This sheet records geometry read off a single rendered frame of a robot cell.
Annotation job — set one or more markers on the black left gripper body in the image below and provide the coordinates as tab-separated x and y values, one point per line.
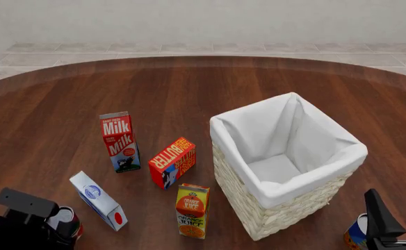
18	237

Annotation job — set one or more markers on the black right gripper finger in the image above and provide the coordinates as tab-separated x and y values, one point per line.
380	216

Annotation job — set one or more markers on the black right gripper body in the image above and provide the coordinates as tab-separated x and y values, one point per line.
397	243

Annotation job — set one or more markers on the white woven basket with cloth liner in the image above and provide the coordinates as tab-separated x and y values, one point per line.
293	208

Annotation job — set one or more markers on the blue and yellow tin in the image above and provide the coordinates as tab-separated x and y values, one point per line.
355	231

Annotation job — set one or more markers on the dark flat plate on stalk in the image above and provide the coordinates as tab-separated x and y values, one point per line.
25	201

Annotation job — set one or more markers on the red and green tin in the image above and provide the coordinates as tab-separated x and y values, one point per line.
69	222

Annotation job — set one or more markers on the white and blue food box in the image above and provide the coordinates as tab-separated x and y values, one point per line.
97	200

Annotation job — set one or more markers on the red milk carton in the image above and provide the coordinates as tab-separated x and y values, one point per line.
119	140

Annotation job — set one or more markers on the red butter box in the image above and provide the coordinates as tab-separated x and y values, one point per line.
170	159

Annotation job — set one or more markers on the orange juice carton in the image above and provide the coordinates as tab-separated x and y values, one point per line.
192	208

